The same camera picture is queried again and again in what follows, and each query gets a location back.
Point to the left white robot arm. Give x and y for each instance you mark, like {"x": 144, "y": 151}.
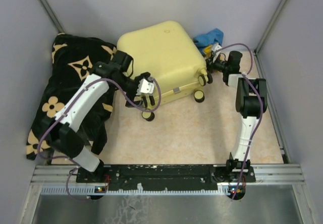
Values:
{"x": 62, "y": 129}

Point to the yellow patterned cloth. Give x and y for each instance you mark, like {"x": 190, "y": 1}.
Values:
{"x": 208, "y": 51}

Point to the blue crumpled cloth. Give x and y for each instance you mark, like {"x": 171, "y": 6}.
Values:
{"x": 201, "y": 41}

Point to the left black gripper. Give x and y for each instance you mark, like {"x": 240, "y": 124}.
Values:
{"x": 138, "y": 78}

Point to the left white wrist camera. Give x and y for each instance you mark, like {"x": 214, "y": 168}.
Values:
{"x": 146, "y": 86}

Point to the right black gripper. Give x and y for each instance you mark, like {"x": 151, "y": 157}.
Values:
{"x": 210, "y": 64}

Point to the black floral fleece blanket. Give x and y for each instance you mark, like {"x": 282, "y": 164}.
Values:
{"x": 72, "y": 59}

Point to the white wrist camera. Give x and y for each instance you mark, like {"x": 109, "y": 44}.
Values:
{"x": 216, "y": 50}
{"x": 146, "y": 86}

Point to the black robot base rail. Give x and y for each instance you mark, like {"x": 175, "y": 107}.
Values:
{"x": 171, "y": 178}

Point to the yellow suitcase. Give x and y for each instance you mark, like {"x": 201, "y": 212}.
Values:
{"x": 169, "y": 54}

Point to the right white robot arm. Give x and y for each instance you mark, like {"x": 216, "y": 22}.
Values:
{"x": 250, "y": 104}

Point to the white cable duct strip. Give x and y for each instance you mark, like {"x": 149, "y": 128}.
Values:
{"x": 79, "y": 190}

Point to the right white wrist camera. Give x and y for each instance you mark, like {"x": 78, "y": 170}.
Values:
{"x": 216, "y": 50}

